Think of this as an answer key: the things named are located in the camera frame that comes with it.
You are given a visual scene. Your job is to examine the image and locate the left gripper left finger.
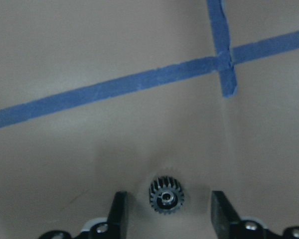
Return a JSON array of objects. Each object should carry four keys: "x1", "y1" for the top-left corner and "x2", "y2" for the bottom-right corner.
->
[{"x1": 107, "y1": 191, "x2": 128, "y2": 239}]

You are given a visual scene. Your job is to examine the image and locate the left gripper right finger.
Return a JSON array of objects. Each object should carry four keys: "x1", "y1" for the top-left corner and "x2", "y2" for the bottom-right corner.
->
[{"x1": 211, "y1": 191, "x2": 241, "y2": 239}]

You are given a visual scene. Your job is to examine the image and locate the small black bearing gear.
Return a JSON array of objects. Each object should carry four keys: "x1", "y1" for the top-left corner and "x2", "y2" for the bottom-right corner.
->
[{"x1": 149, "y1": 176, "x2": 185, "y2": 215}]

